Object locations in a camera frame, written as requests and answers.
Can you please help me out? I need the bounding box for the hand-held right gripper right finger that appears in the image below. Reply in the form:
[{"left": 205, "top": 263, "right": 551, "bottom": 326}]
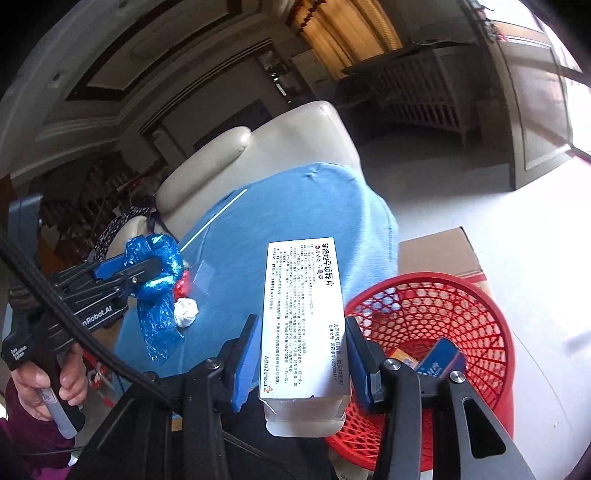
[{"left": 345, "top": 316, "right": 541, "bottom": 480}]

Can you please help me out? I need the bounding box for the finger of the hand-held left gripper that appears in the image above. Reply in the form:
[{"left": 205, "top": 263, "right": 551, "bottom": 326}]
[
  {"left": 48, "top": 251, "right": 141, "bottom": 289},
  {"left": 60, "top": 257, "right": 163, "bottom": 306}
]

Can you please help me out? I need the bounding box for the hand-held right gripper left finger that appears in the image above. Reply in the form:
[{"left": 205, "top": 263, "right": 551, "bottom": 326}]
[{"left": 69, "top": 314, "right": 264, "bottom": 480}]

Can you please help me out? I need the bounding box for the blue plastic bag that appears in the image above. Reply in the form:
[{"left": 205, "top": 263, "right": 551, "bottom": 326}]
[{"left": 124, "top": 233, "right": 185, "bottom": 365}]

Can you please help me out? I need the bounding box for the white medicine box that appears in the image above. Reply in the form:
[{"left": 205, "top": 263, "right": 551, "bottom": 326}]
[{"left": 260, "top": 239, "right": 352, "bottom": 437}]

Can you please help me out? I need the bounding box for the red plastic basket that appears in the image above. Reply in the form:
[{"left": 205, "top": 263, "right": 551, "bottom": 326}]
[{"left": 325, "top": 272, "right": 515, "bottom": 472}]

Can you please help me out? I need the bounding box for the person's left hand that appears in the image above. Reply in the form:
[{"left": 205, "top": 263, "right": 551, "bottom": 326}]
[{"left": 9, "top": 346, "right": 88, "bottom": 422}]

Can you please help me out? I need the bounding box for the black white patterned cloth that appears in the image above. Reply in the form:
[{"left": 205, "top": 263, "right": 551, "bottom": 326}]
[{"left": 95, "top": 205, "right": 155, "bottom": 264}]

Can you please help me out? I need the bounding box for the orange carton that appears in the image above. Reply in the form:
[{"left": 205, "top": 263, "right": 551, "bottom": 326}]
[{"left": 383, "top": 348, "right": 419, "bottom": 370}]

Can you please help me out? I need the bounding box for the white crumpled paper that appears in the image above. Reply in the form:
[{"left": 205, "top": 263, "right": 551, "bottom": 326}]
[{"left": 173, "top": 298, "right": 199, "bottom": 329}]

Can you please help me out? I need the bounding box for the clear plastic wrapper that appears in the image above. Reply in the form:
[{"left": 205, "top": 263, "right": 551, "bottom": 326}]
[{"left": 191, "top": 261, "right": 216, "bottom": 296}]

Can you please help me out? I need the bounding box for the red white toy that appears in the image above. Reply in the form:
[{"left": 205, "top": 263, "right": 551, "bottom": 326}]
[{"left": 87, "top": 351, "right": 117, "bottom": 394}]

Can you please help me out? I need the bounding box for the blue carton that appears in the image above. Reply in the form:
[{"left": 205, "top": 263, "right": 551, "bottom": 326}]
[{"left": 416, "top": 337, "right": 467, "bottom": 377}]

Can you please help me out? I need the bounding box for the dark wooden shelf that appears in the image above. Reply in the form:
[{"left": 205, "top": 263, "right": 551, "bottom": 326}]
[{"left": 41, "top": 152, "right": 162, "bottom": 259}]

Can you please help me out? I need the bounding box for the brown cardboard box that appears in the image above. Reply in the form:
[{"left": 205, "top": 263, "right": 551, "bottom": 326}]
[{"left": 397, "top": 226, "right": 490, "bottom": 296}]

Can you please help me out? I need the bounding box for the person's maroon clothing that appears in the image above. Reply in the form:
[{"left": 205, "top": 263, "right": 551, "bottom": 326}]
[{"left": 0, "top": 378, "right": 75, "bottom": 480}]

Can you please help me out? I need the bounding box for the blue tablecloth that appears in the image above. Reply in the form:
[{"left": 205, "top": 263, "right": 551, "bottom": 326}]
[{"left": 113, "top": 162, "right": 400, "bottom": 384}]

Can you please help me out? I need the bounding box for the beige leather sofa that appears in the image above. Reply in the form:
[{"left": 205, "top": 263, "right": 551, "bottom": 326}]
[{"left": 106, "top": 100, "right": 365, "bottom": 259}]

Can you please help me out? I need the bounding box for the glass display cabinet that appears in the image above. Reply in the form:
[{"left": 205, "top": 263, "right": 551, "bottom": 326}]
[{"left": 259, "top": 46, "right": 296, "bottom": 103}]

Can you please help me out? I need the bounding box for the white standing air conditioner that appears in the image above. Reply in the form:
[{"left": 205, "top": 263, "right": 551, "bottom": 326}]
[{"left": 291, "top": 48, "right": 333, "bottom": 102}]

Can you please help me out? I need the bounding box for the wooden baby crib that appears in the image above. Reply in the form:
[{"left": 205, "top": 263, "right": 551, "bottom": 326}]
[{"left": 344, "top": 41, "right": 467, "bottom": 144}]

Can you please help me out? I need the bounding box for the dark wooden door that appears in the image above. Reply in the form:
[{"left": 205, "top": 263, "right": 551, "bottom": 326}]
[{"left": 462, "top": 0, "right": 591, "bottom": 190}]

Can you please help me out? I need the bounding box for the yellow curtain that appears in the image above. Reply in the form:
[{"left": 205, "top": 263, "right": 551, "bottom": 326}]
[{"left": 286, "top": 0, "right": 404, "bottom": 65}]

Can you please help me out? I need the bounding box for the black cable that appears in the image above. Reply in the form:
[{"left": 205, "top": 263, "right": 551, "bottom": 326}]
[{"left": 0, "top": 228, "right": 185, "bottom": 416}]

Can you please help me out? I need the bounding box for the dark bag strap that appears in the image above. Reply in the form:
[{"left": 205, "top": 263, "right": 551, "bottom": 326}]
[{"left": 144, "top": 208, "right": 171, "bottom": 232}]

